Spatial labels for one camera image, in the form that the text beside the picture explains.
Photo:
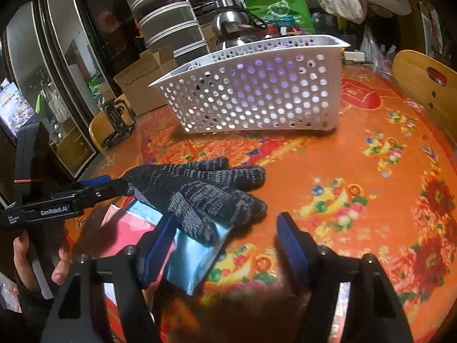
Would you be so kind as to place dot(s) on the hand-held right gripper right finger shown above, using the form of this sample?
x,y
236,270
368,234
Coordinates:
x,y
291,246

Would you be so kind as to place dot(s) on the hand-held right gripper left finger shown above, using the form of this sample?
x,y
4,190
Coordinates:
x,y
159,253

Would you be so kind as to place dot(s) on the red wall hanging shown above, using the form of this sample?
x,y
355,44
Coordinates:
x,y
430,28

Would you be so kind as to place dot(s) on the dark glass-door cabinet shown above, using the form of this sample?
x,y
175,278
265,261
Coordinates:
x,y
60,78

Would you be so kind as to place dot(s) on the plain wooden chair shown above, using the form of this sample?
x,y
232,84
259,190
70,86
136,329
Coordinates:
x,y
96,125

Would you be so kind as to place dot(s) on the red flat packet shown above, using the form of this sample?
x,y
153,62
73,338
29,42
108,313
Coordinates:
x,y
121,228

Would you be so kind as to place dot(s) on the white perforated plastic basket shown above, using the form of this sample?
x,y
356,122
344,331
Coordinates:
x,y
285,112

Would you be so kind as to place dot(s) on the green tote bag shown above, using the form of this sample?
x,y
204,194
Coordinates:
x,y
285,10

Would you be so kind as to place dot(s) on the shiny blue packet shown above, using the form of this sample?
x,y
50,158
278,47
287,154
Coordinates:
x,y
194,262

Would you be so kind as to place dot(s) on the crumpled clear plastic bag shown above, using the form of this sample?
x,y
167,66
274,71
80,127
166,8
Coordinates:
x,y
375,53

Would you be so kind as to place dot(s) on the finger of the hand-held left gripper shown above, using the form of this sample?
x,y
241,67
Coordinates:
x,y
92,182
103,193

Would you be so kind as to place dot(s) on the stainless steel kettle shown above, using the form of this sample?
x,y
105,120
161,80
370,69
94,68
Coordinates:
x,y
232,25

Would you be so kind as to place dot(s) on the stacked plastic storage drawers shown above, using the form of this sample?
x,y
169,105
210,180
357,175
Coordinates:
x,y
167,18

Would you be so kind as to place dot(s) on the colourful wall poster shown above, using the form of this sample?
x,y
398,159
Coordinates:
x,y
16,109

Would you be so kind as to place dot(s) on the open cardboard box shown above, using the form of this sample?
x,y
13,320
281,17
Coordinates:
x,y
139,85

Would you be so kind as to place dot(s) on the wooden chair with cutout back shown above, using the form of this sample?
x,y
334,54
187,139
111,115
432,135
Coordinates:
x,y
414,75

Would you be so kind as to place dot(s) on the person's left hand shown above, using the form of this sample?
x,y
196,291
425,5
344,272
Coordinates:
x,y
62,264

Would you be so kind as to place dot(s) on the black knit glove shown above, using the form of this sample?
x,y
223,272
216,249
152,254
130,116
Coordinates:
x,y
200,193

